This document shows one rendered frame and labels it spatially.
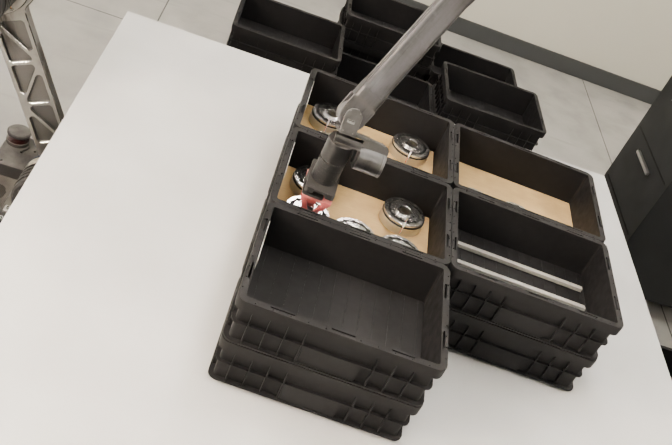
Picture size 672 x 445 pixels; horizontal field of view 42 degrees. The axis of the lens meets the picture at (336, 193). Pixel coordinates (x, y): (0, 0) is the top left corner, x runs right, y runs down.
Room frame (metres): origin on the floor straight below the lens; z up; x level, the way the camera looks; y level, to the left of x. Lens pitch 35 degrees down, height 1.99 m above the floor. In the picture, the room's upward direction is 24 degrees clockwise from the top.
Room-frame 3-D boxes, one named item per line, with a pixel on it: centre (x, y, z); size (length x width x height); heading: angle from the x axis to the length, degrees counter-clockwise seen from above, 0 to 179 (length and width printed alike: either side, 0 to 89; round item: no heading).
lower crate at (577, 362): (1.62, -0.46, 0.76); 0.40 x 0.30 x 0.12; 97
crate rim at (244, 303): (1.27, -0.10, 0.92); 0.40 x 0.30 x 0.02; 97
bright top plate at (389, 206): (1.66, -0.16, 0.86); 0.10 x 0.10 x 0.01
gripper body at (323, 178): (1.50, 0.04, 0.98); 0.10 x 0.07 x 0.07; 7
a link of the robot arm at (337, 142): (1.50, 0.03, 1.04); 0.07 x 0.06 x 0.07; 100
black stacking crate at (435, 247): (1.57, -0.06, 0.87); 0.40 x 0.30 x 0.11; 97
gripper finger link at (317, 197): (1.49, 0.04, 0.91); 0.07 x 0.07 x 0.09; 7
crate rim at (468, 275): (1.62, -0.46, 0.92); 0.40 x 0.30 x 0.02; 97
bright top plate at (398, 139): (1.95, -0.13, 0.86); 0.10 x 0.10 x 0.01
